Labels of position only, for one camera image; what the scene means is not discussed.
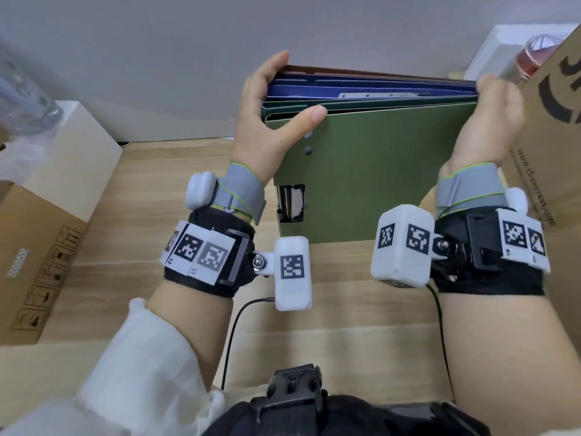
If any person's right forearm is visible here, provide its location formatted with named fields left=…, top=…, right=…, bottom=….
left=420, top=188, right=581, bottom=436

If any white foam box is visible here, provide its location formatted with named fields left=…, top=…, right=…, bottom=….
left=462, top=23, right=580, bottom=83

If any grey wrist band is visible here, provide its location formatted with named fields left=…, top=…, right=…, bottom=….
left=435, top=163, right=507, bottom=219
left=212, top=163, right=268, bottom=226

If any person's right hand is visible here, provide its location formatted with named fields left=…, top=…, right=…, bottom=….
left=438, top=75, right=527, bottom=180

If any clear plastic bag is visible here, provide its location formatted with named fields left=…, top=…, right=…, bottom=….
left=0, top=37, right=64, bottom=137

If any large printed cardboard box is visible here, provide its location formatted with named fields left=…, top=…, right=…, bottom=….
left=497, top=15, right=581, bottom=233

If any person's left forearm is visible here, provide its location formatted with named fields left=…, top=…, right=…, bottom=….
left=146, top=202, right=261, bottom=392

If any dark red file folder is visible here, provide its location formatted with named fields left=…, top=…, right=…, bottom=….
left=283, top=64, right=477, bottom=85

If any black wrist strap mount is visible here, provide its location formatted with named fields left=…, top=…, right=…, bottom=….
left=428, top=206, right=545, bottom=297
left=163, top=206, right=258, bottom=299

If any person's left hand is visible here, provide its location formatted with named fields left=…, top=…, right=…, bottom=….
left=231, top=51, right=328, bottom=181

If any white sleeve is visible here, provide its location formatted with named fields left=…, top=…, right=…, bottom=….
left=0, top=298, right=228, bottom=436

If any black chest harness mount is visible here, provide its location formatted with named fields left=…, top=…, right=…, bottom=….
left=200, top=364, right=492, bottom=436

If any green file folder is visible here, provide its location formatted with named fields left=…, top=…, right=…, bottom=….
left=262, top=96, right=480, bottom=245

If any black cable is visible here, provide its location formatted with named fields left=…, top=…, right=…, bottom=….
left=220, top=297, right=278, bottom=391
left=425, top=283, right=457, bottom=405

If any brown cardboard box with symbols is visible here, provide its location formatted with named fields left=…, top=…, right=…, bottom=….
left=0, top=180, right=90, bottom=346

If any blue file folder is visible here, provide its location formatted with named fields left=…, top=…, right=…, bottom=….
left=266, top=71, right=478, bottom=105

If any white rounded wrist tracker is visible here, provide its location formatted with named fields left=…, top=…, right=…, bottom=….
left=185, top=171, right=218, bottom=212
left=505, top=187, right=530, bottom=218

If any clear bottle with red liquid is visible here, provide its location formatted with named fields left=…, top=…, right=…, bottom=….
left=497, top=35, right=566, bottom=85

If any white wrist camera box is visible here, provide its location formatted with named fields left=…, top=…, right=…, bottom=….
left=369, top=204, right=436, bottom=289
left=274, top=235, right=313, bottom=312

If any white marker tag plate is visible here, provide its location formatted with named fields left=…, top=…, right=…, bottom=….
left=496, top=207, right=551, bottom=273
left=159, top=221, right=238, bottom=286

